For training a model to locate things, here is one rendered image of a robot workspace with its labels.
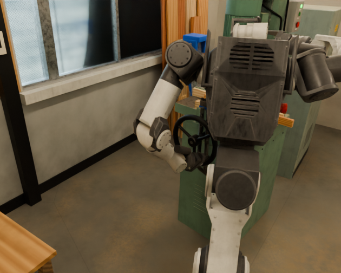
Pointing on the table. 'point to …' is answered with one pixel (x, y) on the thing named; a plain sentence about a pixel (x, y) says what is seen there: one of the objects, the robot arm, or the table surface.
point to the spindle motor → (240, 12)
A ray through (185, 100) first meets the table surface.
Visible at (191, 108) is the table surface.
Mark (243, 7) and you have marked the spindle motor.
